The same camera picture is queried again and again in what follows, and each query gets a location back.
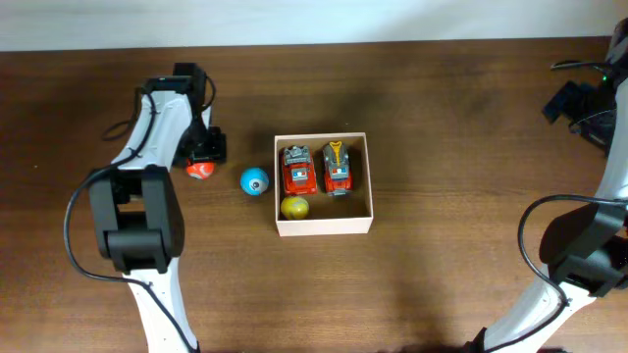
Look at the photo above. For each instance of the red fire truck yellow ladder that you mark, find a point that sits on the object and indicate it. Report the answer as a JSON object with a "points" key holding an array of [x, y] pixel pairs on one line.
{"points": [[337, 175]]}

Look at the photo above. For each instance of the open cardboard box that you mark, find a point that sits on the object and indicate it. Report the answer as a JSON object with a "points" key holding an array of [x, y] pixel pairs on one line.
{"points": [[348, 214]]}

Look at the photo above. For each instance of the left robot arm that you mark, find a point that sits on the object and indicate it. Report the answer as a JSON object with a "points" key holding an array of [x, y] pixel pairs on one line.
{"points": [[138, 221]]}

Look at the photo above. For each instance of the blue toy ball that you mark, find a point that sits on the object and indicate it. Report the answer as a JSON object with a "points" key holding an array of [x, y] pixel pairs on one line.
{"points": [[254, 181]]}

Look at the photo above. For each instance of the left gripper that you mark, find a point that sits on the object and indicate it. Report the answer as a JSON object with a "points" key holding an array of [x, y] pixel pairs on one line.
{"points": [[219, 155]]}

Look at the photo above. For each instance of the red fire truck grey top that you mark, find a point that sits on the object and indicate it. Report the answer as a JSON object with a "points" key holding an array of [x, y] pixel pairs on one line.
{"points": [[299, 175]]}

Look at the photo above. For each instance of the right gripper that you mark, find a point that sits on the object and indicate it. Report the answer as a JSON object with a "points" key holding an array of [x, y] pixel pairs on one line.
{"points": [[567, 103]]}

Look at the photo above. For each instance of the orange toy ball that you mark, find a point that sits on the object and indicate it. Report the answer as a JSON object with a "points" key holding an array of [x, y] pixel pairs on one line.
{"points": [[200, 170]]}

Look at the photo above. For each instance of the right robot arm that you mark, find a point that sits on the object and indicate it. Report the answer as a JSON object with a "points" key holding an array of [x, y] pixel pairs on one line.
{"points": [[582, 253]]}

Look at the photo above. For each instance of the yellow toy ball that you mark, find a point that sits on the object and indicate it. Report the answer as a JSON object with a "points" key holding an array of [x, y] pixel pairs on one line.
{"points": [[294, 208]]}

